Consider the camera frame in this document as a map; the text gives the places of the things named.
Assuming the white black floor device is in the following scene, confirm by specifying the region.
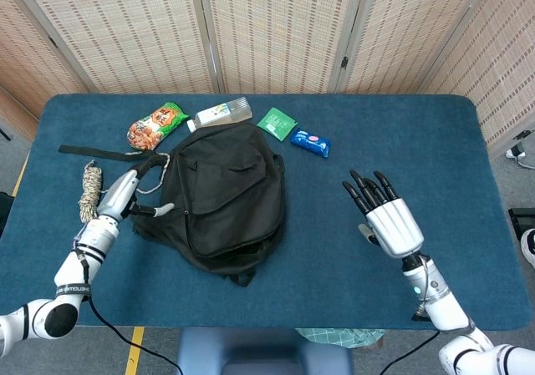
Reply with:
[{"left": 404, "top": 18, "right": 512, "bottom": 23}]
[{"left": 504, "top": 129, "right": 535, "bottom": 170}]

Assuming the green orange snack bag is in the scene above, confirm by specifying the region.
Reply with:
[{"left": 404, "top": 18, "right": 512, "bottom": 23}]
[{"left": 126, "top": 101, "right": 190, "bottom": 151}]

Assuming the black webbing strap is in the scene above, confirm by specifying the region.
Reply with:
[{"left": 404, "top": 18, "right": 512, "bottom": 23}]
[{"left": 58, "top": 144, "right": 145, "bottom": 163}]

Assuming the blue grey robot torso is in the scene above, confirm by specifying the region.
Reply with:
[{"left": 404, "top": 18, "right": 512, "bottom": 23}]
[{"left": 175, "top": 327, "right": 354, "bottom": 375}]

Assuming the clear plastic drink bottle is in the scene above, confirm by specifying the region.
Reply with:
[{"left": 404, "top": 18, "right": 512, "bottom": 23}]
[{"left": 186, "top": 96, "right": 254, "bottom": 133}]

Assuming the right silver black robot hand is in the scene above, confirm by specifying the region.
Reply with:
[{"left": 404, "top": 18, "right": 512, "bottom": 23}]
[{"left": 341, "top": 170, "right": 425, "bottom": 259}]

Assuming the black backpack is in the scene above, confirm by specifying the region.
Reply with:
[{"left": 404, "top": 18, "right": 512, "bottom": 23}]
[{"left": 132, "top": 124, "right": 288, "bottom": 287}]

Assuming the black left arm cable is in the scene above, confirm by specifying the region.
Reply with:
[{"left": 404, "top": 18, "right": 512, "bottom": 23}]
[{"left": 74, "top": 245, "right": 183, "bottom": 375}]

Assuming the green checked cloth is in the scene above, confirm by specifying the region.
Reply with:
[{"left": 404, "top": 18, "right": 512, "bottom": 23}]
[{"left": 295, "top": 328, "right": 385, "bottom": 349}]

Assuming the blue felt table cover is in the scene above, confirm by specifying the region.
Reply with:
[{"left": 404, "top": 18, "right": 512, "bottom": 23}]
[{"left": 0, "top": 94, "right": 534, "bottom": 332}]

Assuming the black box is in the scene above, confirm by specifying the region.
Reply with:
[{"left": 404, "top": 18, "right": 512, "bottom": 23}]
[{"left": 507, "top": 207, "right": 535, "bottom": 236}]

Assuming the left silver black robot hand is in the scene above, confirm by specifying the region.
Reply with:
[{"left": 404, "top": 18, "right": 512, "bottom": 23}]
[{"left": 96, "top": 157, "right": 176, "bottom": 221}]

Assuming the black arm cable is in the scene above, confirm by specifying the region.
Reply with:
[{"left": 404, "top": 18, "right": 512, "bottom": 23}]
[
  {"left": 74, "top": 245, "right": 183, "bottom": 375},
  {"left": 378, "top": 303, "right": 442, "bottom": 375}
]

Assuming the braided white brown rope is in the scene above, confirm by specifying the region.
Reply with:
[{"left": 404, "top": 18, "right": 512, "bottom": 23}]
[{"left": 78, "top": 152, "right": 171, "bottom": 226}]

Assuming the green flat packet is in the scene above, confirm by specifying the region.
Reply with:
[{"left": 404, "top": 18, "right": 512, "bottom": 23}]
[{"left": 256, "top": 107, "right": 298, "bottom": 143}]

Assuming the woven bamboo folding screen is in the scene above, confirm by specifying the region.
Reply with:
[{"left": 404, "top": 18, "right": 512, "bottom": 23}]
[{"left": 0, "top": 0, "right": 535, "bottom": 147}]

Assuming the blue cookie pack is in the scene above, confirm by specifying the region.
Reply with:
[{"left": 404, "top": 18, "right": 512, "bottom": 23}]
[{"left": 289, "top": 126, "right": 334, "bottom": 158}]

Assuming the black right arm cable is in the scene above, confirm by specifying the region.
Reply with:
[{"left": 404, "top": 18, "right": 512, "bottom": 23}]
[{"left": 378, "top": 303, "right": 442, "bottom": 375}]

